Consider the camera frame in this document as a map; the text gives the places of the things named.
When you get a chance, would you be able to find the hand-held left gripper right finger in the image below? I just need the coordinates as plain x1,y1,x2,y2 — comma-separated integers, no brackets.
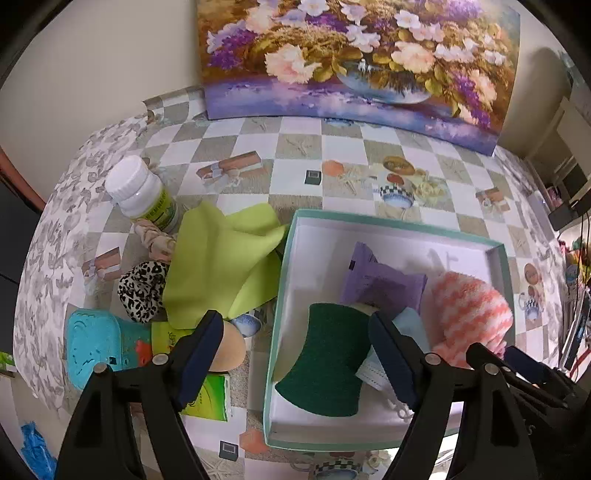
368,311,539,480

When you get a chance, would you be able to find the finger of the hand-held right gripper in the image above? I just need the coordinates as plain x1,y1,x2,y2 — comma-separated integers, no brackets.
503,346,580,416

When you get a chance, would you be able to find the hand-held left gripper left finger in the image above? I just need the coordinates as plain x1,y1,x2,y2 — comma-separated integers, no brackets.
55,310,225,480

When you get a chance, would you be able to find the brown potato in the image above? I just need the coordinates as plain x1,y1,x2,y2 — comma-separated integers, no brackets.
210,320,247,374

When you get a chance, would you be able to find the blue face mask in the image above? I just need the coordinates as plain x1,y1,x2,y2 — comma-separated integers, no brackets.
355,307,432,418

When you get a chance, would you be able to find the green tissue pack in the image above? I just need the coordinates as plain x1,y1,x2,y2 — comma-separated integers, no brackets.
178,373,232,422

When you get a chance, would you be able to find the yellow and green sponge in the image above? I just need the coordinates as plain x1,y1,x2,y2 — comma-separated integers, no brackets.
274,302,377,418

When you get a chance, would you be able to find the purple packet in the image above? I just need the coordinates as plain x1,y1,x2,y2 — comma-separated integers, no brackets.
341,241,428,315

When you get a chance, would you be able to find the pink striped fuzzy sock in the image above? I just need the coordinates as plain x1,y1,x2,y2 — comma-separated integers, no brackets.
427,271,514,370

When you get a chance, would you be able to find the teal cardboard box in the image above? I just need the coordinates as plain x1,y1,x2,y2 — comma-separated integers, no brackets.
263,209,517,450

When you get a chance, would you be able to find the leopard print scrunchie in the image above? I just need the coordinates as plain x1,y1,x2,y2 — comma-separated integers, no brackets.
117,260,169,324

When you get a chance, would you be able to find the lime green cloth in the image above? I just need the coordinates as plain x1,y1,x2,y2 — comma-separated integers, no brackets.
163,202,291,330

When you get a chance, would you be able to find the teal plastic lidded box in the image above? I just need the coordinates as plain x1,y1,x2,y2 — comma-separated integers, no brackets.
65,309,160,393

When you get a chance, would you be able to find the pink floral scrunchie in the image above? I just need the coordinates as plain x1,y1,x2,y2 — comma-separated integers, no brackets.
133,219,178,261

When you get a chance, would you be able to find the yellow-green tube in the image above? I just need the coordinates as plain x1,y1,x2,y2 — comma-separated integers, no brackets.
150,320,195,358

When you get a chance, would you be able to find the white pill bottle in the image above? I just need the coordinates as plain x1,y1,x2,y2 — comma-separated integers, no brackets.
104,154,180,234

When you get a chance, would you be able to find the blue plastic glove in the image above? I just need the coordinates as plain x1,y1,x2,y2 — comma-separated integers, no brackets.
19,421,51,478

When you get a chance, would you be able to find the dark cabinet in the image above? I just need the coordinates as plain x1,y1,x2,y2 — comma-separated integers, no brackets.
0,180,44,365

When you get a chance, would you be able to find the checkered printed tablecloth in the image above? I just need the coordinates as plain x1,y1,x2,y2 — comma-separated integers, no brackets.
69,85,568,480

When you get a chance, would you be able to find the pink board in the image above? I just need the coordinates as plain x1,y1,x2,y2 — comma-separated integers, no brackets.
0,148,47,210

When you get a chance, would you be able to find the flower painting canvas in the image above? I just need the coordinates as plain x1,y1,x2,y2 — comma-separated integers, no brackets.
196,0,522,158

